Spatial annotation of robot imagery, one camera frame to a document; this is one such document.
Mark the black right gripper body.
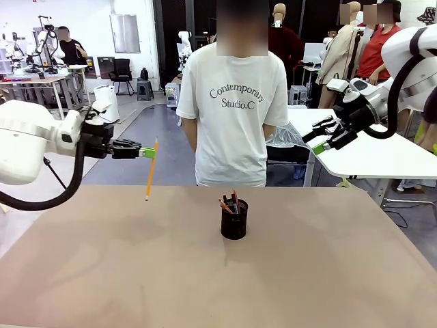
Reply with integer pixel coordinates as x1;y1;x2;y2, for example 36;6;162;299
332;101;379;134

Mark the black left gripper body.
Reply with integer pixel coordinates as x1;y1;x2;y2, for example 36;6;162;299
80;118;116;161

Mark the black mesh pen holder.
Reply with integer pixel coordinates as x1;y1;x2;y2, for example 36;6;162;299
220;198;249;240

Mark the white side table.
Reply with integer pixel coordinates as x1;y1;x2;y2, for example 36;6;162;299
285;105;437;208

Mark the plastic covered black seat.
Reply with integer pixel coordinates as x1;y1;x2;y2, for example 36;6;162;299
265;122;311;165

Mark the white air purifier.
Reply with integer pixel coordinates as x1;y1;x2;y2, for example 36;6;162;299
93;85;120;124

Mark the black stool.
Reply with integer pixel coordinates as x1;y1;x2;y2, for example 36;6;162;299
136;67;156;102

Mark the mannequin in beige coat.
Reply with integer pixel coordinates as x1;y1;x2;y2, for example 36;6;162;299
315;1;363;109

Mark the computer tower case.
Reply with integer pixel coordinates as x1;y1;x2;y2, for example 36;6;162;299
164;81;181;110

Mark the black office chair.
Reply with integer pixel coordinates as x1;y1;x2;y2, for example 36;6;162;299
109;58;136;97

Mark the wooden workbench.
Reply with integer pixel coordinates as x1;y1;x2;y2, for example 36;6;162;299
0;74;71;120

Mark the mannequin in dark red top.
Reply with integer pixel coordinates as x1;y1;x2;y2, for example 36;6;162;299
267;3;305;88

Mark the person in white t-shirt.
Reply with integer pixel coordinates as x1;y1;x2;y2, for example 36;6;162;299
175;0;290;188

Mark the man in black t-shirt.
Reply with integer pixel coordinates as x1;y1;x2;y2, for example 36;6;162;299
55;25;89;66

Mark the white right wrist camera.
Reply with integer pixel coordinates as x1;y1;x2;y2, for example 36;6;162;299
326;77;377;103

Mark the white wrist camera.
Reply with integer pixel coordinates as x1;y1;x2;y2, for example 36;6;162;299
84;101;112;120
326;77;377;103

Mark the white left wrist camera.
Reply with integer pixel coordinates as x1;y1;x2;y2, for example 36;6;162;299
84;101;112;120

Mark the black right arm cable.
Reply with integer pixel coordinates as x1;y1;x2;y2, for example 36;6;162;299
364;53;425;140

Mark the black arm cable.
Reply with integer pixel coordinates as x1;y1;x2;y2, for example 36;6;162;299
0;140;85;211
364;53;425;140

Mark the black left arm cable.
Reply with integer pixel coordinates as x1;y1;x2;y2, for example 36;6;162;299
0;140;85;211

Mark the grey wall panel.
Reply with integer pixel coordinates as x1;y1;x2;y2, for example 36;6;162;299
109;14;142;55

